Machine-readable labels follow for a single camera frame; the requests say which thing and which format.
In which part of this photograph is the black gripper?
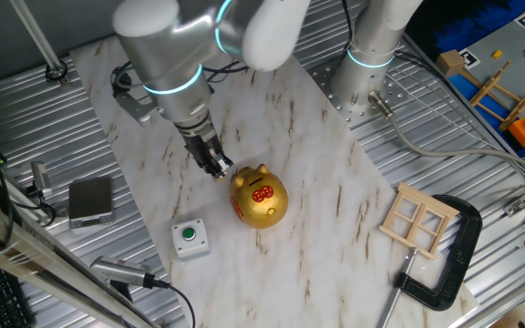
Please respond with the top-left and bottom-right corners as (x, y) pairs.
(180, 120), (235, 181)

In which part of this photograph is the golden piggy bank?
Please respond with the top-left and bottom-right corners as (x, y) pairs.
(229, 163), (290, 230)

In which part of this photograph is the grey push button box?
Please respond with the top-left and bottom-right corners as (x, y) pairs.
(170, 218), (211, 262)

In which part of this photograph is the marble pattern mat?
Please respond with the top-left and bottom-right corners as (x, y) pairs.
(68, 0), (480, 328)

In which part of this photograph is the thin grey metal rod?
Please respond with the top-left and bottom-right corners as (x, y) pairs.
(9, 0), (70, 87)

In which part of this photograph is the wooden block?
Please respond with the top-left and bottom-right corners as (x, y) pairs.
(435, 48), (466, 78)

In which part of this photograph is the black C-clamp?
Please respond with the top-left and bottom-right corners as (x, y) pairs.
(377, 194), (484, 328)

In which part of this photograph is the blue board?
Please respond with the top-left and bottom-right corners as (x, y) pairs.
(447, 72), (525, 159)

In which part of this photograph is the blue spiky foam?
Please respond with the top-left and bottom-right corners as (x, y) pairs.
(435, 0), (525, 54)

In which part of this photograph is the small wooden rack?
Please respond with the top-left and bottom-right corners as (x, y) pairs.
(468, 59), (525, 133)

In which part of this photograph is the grey studded baseplate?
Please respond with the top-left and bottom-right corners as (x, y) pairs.
(447, 13), (525, 138)

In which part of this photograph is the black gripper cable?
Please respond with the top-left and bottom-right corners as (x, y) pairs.
(201, 58), (250, 86)

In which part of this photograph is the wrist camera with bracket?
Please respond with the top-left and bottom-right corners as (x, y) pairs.
(109, 63), (161, 128)

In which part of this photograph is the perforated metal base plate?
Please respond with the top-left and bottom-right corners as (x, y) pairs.
(310, 54), (409, 131)

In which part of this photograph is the black camera cable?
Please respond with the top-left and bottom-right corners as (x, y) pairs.
(152, 278), (197, 328)

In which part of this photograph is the silver ribbed camera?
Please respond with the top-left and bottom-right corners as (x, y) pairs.
(89, 254), (157, 302)

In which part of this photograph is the small grey camera on mount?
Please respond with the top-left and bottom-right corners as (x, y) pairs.
(25, 159), (58, 229)

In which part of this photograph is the black arm base cable bundle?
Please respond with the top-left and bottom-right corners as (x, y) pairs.
(340, 0), (354, 51)

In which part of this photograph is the wooden window frame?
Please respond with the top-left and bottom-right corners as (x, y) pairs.
(378, 180), (460, 261)

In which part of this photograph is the grey cable with metal plug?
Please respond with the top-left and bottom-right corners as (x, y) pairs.
(367, 89), (525, 181)

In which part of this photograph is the aluminium frame beam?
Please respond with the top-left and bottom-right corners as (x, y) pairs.
(0, 186), (154, 328)

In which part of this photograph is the small metal bracket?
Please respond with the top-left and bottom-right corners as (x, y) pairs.
(502, 198), (525, 218)

